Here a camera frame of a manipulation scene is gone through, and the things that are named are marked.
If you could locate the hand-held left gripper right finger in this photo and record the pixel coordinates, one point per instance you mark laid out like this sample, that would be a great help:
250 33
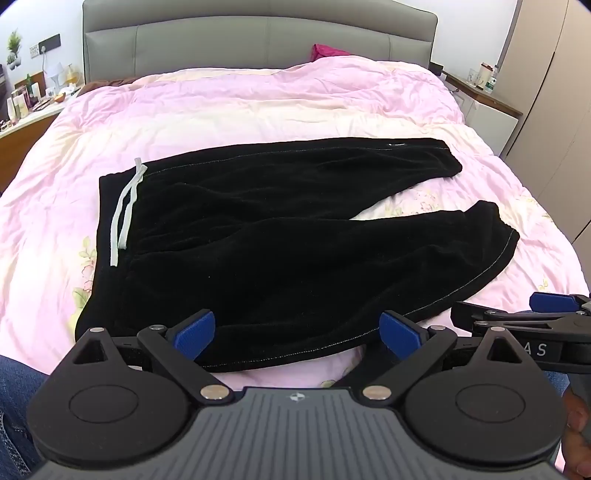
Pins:
400 335

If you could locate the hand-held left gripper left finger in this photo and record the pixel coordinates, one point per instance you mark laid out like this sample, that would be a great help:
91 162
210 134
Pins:
194 330

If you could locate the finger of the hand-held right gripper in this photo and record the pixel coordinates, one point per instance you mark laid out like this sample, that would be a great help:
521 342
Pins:
466 314
552 302

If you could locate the person's right hand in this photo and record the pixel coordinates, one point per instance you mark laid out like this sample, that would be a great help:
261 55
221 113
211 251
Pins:
577 434

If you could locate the beige wardrobe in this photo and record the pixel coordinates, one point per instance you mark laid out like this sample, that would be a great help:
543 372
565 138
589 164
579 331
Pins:
554 115

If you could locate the person's blue jeans leg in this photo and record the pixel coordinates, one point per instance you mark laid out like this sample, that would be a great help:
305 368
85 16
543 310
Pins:
16 410

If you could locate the white nightstand with wooden top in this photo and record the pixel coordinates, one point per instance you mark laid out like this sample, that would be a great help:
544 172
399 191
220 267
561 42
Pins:
489 115

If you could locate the pink floral blanket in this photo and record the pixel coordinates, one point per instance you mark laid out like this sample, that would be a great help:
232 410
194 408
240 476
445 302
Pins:
258 110

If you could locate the white jar with red lid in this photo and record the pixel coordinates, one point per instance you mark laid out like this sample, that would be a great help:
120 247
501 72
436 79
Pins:
484 74

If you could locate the clear glass cup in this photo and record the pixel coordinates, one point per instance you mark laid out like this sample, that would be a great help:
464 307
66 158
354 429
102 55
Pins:
473 76

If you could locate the wooden dresser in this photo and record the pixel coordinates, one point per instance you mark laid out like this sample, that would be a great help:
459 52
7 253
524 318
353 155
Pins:
18 138

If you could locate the brown cloth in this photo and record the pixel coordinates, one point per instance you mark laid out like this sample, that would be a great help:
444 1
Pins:
108 83

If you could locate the group of cosmetics bottles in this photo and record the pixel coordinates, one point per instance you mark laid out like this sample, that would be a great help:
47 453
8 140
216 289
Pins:
25 97

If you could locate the white table lamp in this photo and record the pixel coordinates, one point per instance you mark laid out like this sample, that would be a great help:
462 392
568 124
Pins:
56 76

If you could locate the magenta cloth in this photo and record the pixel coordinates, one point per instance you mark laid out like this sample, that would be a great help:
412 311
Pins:
328 50

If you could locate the grey upholstered bed headboard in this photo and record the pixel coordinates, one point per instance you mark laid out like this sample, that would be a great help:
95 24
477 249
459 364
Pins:
258 39

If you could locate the potted green plant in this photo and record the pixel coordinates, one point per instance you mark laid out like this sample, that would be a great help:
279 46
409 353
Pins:
14 48

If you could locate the black wall socket panel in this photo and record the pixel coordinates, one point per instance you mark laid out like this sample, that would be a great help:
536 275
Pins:
46 45

